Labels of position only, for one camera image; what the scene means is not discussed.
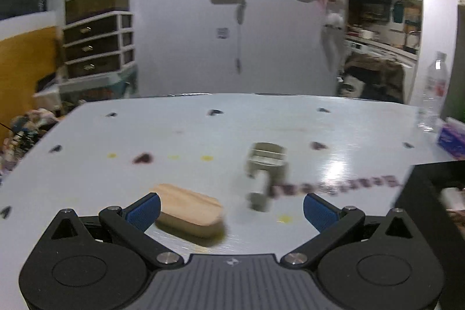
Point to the beige handled holder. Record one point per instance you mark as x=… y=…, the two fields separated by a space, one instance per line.
x=266 y=166

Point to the white drawer cabinet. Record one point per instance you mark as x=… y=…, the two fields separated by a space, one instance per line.
x=99 y=45

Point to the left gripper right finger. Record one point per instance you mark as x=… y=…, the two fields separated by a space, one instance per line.
x=335 y=226

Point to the black cardboard box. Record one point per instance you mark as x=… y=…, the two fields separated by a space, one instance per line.
x=420 y=198

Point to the brown jacket on chair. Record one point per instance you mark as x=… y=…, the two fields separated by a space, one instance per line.
x=366 y=77

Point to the white plush sheep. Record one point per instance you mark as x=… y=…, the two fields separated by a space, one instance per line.
x=334 y=20

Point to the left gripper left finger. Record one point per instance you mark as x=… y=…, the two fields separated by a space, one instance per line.
x=128 y=227

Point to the clear water bottle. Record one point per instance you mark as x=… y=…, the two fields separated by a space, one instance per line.
x=433 y=93

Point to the oval wooden box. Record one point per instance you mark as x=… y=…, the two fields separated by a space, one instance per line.
x=188 y=212

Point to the purple tissue pack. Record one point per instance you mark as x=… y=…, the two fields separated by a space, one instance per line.
x=452 y=138

